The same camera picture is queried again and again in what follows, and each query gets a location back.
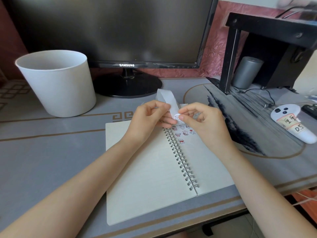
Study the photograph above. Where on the person's right hand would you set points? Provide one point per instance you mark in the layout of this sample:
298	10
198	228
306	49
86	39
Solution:
210	126

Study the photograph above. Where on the person's left hand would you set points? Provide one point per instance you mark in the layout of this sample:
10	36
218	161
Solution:
144	121

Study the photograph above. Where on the white sticker strip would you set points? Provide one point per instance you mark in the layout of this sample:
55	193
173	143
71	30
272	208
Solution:
167	96

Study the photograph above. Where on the cream spiral notebook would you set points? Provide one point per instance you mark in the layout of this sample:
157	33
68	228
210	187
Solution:
146	175

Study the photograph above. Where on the person's right forearm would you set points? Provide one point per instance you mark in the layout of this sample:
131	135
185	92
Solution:
270	193

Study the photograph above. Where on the person's left forearm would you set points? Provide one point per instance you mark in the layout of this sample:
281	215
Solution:
71	195

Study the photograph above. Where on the person's right leg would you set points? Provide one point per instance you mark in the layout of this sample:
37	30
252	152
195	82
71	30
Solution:
182	236

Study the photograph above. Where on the black plug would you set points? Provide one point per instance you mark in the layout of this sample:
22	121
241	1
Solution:
267	105

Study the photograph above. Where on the grey cylindrical speaker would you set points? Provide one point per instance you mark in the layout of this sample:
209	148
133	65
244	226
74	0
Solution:
247	73

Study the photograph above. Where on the white labelled VR controller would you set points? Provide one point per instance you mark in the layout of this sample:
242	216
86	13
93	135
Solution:
288	120

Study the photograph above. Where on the white plastic waste bin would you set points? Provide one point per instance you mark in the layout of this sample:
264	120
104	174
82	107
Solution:
59	90

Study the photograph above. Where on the black computer monitor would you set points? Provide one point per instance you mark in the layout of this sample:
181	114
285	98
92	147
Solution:
112	27

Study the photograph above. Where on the grey patterned desk mat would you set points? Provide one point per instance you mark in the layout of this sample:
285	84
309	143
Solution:
49	158

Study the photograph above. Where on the blue striped cloth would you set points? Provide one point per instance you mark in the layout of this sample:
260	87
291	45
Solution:
313	97

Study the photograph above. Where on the orange woven bag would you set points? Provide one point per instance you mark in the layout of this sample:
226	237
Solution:
307	205

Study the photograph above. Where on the black shelf frame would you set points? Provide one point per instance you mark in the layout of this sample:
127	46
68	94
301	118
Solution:
229	63

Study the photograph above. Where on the black desk frame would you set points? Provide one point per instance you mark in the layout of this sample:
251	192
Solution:
207	230

